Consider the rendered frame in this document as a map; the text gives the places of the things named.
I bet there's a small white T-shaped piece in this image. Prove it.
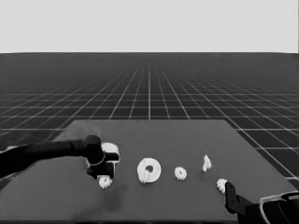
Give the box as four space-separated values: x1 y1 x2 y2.
202 154 213 173

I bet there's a white round carrier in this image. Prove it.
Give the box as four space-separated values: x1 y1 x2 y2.
136 157 163 184

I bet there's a small white gear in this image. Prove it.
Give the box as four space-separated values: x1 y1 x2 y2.
138 170 151 185
216 177 229 194
174 166 189 181
98 176 113 189

